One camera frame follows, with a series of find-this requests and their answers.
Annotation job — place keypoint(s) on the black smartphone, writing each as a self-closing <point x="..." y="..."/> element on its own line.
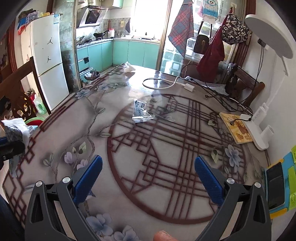
<point x="275" y="186"/>

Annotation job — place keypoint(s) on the red garment hanging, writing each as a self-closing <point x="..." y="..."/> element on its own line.
<point x="208" y="65"/>

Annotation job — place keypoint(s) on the teal kitchen cabinets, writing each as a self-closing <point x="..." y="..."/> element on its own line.
<point x="100" y="55"/>

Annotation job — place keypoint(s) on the white refrigerator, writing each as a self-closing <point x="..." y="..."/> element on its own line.
<point x="40" y="40"/>

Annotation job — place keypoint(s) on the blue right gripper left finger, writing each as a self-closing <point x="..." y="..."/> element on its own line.
<point x="84" y="179"/>

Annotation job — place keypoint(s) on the red bin with green rim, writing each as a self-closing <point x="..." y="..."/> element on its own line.
<point x="35" y="121"/>

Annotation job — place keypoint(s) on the green kitchen trash bin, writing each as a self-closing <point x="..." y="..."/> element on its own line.
<point x="92" y="75"/>

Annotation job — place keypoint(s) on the range hood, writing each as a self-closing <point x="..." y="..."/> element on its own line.
<point x="90" y="16"/>

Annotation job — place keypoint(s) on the clear plastic wrapper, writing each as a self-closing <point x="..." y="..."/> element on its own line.
<point x="140" y="113"/>

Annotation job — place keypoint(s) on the white power strip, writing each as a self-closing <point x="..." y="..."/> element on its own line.
<point x="260" y="137"/>

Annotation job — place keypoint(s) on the patterned black white bag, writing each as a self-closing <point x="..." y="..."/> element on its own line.
<point x="234" y="31"/>

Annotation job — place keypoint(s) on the brown handbag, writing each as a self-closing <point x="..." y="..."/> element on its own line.
<point x="202" y="42"/>

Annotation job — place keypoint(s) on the plaid cloth hanging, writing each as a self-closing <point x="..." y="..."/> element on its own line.
<point x="182" y="28"/>

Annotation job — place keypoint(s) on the right hand thumb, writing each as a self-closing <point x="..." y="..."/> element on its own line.
<point x="163" y="236"/>

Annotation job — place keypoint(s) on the yellow picture book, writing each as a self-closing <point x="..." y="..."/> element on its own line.
<point x="236" y="128"/>

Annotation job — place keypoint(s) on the dark wooden carved chair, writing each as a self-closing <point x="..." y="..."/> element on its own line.
<point x="21" y="105"/>

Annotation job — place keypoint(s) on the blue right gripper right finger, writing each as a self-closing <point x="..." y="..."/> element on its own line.
<point x="212" y="185"/>

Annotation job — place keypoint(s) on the black wok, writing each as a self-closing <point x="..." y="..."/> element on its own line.
<point x="100" y="35"/>

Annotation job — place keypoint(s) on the floral patterned tablecloth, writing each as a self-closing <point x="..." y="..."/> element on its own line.
<point x="148" y="182"/>

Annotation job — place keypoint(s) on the white desk lamp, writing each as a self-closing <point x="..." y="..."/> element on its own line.
<point x="272" y="36"/>

